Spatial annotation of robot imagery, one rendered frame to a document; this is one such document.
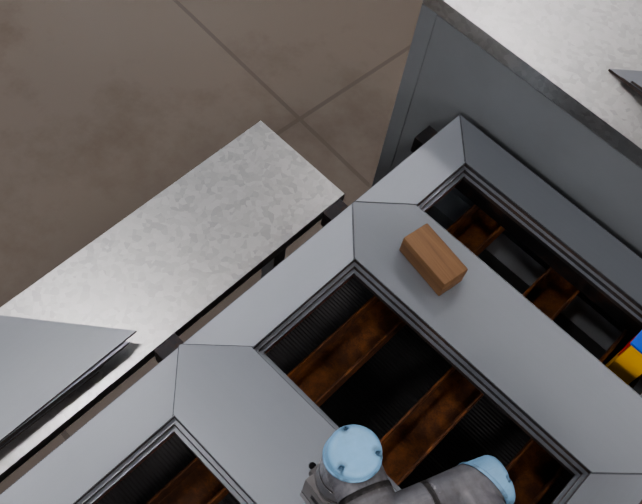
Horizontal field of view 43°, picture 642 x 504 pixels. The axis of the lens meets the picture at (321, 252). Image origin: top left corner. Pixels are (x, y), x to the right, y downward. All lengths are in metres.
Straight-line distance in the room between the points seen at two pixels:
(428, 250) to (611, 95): 0.46
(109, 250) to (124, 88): 1.29
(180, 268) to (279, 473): 0.48
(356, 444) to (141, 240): 0.75
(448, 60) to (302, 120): 1.10
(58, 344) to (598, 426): 0.97
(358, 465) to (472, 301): 0.56
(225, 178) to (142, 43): 1.34
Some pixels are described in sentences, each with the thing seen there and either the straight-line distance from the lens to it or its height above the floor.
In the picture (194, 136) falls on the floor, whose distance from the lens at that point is 2.73.
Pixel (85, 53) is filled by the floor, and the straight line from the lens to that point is 2.99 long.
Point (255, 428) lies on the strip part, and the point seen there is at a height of 0.85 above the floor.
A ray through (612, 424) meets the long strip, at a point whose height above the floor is 0.85.
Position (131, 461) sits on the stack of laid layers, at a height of 0.83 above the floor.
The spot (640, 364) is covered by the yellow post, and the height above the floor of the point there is 0.84.
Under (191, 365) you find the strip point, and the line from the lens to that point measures 1.43.
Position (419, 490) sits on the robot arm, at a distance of 1.11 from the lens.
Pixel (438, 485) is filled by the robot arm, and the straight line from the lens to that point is 1.11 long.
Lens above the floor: 2.18
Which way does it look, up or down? 61 degrees down
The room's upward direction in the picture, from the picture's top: 11 degrees clockwise
